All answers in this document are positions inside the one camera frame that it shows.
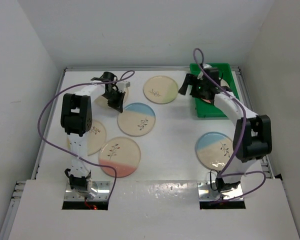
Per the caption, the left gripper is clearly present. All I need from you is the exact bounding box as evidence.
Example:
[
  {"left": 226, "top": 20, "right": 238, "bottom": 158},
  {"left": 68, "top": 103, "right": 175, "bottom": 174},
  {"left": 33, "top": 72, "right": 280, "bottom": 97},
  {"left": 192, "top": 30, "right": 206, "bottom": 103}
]
[{"left": 102, "top": 88, "right": 126, "bottom": 113}]

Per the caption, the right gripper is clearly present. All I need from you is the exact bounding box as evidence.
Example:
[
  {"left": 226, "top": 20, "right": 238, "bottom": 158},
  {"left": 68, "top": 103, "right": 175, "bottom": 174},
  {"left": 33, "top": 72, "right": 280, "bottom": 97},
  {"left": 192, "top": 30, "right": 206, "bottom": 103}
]
[{"left": 178, "top": 74, "right": 208, "bottom": 100}]

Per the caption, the green cream plate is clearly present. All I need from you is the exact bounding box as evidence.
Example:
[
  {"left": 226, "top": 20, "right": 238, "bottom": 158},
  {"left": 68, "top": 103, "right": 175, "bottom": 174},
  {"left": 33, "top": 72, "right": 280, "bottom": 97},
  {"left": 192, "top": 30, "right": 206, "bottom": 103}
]
[
  {"left": 143, "top": 75, "right": 179, "bottom": 104},
  {"left": 94, "top": 87, "right": 129, "bottom": 109}
]

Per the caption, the blue cream plate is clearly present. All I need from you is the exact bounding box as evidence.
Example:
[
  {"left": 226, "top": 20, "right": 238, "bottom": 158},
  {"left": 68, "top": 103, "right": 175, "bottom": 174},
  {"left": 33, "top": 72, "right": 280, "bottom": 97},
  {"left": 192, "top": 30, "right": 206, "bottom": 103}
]
[
  {"left": 195, "top": 132, "right": 233, "bottom": 171},
  {"left": 117, "top": 102, "right": 156, "bottom": 137}
]

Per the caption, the pink cream plate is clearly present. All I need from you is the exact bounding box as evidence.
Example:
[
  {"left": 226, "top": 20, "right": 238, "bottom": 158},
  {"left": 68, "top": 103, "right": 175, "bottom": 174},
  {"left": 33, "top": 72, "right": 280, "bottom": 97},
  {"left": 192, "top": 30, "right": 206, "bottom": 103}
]
[
  {"left": 201, "top": 79, "right": 230, "bottom": 104},
  {"left": 98, "top": 136, "right": 141, "bottom": 178}
]

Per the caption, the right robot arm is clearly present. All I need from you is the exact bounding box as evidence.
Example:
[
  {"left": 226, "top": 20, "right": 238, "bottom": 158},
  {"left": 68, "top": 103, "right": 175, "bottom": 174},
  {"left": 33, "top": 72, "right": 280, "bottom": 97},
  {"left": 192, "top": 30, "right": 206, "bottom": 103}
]
[{"left": 178, "top": 67, "right": 272, "bottom": 193}]

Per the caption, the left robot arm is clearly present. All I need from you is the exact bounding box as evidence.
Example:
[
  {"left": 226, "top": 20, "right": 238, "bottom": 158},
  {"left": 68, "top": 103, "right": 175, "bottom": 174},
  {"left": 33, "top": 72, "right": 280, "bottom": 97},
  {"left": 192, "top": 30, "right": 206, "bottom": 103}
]
[{"left": 60, "top": 71, "right": 131, "bottom": 199}]

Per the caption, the green plastic bin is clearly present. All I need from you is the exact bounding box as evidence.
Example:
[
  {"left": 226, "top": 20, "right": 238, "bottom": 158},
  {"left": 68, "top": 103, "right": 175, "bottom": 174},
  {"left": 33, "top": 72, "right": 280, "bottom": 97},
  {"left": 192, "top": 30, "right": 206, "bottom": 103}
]
[{"left": 189, "top": 63, "right": 242, "bottom": 118}]

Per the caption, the yellow cream plate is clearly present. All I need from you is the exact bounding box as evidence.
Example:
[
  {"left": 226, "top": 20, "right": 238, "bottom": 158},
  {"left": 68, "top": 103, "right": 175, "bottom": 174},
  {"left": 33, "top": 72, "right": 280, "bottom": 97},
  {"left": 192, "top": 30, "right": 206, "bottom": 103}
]
[{"left": 66, "top": 119, "right": 107, "bottom": 157}]

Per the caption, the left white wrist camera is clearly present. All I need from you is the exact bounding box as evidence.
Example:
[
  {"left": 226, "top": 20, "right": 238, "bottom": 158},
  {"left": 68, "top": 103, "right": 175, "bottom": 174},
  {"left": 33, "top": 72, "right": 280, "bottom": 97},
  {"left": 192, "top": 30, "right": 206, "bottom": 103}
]
[{"left": 116, "top": 80, "right": 131, "bottom": 92}]

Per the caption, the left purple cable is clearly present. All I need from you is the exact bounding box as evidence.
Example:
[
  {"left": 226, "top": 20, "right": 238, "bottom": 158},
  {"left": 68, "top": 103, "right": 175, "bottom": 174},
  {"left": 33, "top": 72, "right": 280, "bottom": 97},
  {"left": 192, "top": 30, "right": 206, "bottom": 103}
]
[{"left": 37, "top": 69, "right": 136, "bottom": 203}]

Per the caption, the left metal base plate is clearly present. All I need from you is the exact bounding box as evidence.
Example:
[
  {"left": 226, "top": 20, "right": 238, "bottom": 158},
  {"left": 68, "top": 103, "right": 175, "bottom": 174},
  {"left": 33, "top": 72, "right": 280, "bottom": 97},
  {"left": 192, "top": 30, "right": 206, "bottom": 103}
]
[{"left": 63, "top": 181, "right": 110, "bottom": 202}]

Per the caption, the metal base plate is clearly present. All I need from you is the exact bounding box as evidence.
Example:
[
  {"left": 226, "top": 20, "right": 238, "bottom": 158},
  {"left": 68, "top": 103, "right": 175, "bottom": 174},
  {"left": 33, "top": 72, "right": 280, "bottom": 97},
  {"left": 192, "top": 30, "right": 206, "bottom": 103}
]
[
  {"left": 63, "top": 181, "right": 110, "bottom": 202},
  {"left": 197, "top": 180, "right": 244, "bottom": 202}
]

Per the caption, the black cable at right base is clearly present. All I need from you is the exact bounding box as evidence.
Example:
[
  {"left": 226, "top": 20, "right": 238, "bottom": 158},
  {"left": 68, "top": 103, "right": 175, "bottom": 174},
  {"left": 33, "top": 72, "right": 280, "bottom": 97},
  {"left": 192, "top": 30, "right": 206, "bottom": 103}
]
[{"left": 208, "top": 169, "right": 225, "bottom": 193}]

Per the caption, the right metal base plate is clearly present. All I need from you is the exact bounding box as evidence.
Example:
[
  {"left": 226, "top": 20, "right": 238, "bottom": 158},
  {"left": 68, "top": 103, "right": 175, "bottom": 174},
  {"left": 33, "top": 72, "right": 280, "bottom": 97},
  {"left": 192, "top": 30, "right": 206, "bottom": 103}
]
[{"left": 197, "top": 180, "right": 244, "bottom": 202}]

